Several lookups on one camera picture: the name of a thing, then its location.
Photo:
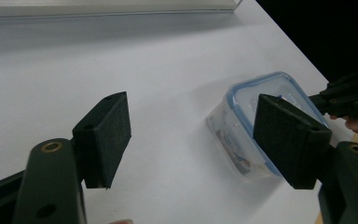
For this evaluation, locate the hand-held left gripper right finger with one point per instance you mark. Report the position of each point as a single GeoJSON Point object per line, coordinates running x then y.
{"type": "Point", "coordinates": [292, 146]}

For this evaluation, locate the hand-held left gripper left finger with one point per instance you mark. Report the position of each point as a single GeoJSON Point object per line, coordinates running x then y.
{"type": "Point", "coordinates": [104, 146]}

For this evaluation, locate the clear acrylic tray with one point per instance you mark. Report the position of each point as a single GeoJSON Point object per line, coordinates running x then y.
{"type": "Point", "coordinates": [105, 7]}

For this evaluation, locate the clear plastic container blue lid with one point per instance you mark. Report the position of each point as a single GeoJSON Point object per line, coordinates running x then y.
{"type": "Point", "coordinates": [245, 115]}

